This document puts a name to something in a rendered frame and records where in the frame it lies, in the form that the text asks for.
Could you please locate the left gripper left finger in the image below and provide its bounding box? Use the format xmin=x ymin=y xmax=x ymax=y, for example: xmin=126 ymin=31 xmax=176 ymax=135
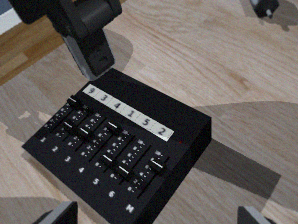
xmin=33 ymin=201 xmax=78 ymax=224

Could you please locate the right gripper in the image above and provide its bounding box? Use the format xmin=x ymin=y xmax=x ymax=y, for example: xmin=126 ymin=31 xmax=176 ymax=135
xmin=8 ymin=0 xmax=122 ymax=81

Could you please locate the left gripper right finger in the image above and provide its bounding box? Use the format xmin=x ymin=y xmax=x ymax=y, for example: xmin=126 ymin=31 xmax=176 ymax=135
xmin=237 ymin=206 xmax=276 ymax=224

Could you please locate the black lighting desk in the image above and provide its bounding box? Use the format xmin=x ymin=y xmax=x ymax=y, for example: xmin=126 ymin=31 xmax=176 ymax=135
xmin=21 ymin=68 xmax=212 ymax=224

